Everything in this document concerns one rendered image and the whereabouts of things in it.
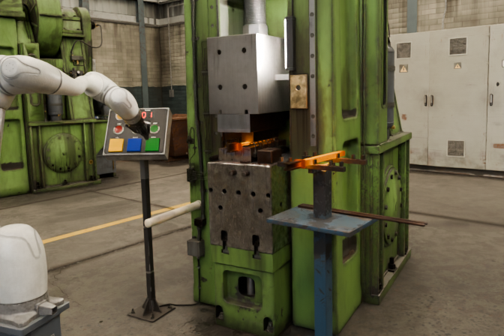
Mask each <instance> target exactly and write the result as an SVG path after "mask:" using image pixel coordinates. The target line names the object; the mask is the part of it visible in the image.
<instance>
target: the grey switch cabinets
mask: <svg viewBox="0 0 504 336"><path fill-rule="evenodd" d="M390 38H391V47H393V48H394V51H395V53H394V66H395V72H394V75H395V80H394V91H395V96H396V100H397V107H398V112H399V116H400V123H401V127H402V131H403V132H412V139H410V141H409V169H410V170H420V171H428V172H438V173H454V174H462V175H471V176H487V177H496V178H504V23H503V24H496V25H482V26H474V27H466V28H453V29H445V30H437V31H423V32H416V33H408V34H394V35H390Z"/></svg>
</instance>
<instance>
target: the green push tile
mask: <svg viewBox="0 0 504 336"><path fill-rule="evenodd" d="M159 147H160V138H148V140H146V142H145V152H159Z"/></svg>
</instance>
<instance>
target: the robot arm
mask: <svg viewBox="0 0 504 336"><path fill-rule="evenodd" d="M35 92H36V93H41V94H47V95H70V96H77V95H81V94H82V93H83V92H85V93H86V94H87V95H88V96H89V97H91V98H94V99H95V100H96V101H100V102H101V103H103V104H105V105H107V106H108V107H109V108H110V109H111V110H112V111H113V112H114V113H115V114H117V115H118V116H120V117H121V118H122V119H123V120H124V122H125V125H124V126H125V127H127V128H129V129H130V130H132V131H133V132H134V133H135V134H138V133H139V134H140V135H141V136H143V137H144V139H145V140H149V134H150V124H151V121H145V120H144V119H143V117H142V113H141V111H140V109H139V107H138V105H137V102H136V100H135V98H134V96H133V95H132V94H131V93H130V92H129V91H128V90H126V89H124V88H119V87H118V86H117V85H116V84H115V83H114V82H113V81H112V80H111V79H109V78H107V77H106V76H104V75H103V74H101V73H98V72H88V73H87V74H85V75H84V76H78V77H77V78H76V79H73V78H71V77H70V76H68V75H67V74H65V73H63V72H62V71H61V70H59V69H58V68H56V67H54V66H52V65H51V64H49V63H47V62H45V61H41V60H39V59H36V58H32V57H29V56H26V55H0V154H1V148H2V136H3V129H4V123H5V110H8V108H9V107H10V106H11V104H12V102H13V100H14V98H15V96H16V95H21V94H34V93H35ZM144 124H146V126H147V129H146V127H145V125H144ZM47 280H48V275H47V258H46V253H45V249H44V244H43V242H42V240H41V237H40V236H39V234H38V232H37V231H36V230H35V229H34V228H32V227H31V226H29V225H27V224H21V223H17V224H10V225H7V226H3V227H2V228H0V323H4V324H8V325H12V326H16V327H17V328H22V327H25V326H27V325H28V324H29V323H30V322H32V321H33V320H36V319H37V318H38V317H40V316H43V315H53V314H56V312H57V310H58V309H57V307H58V306H60V305H63V304H64V299H63V298H59V297H52V296H49V293H48V288H47Z"/></svg>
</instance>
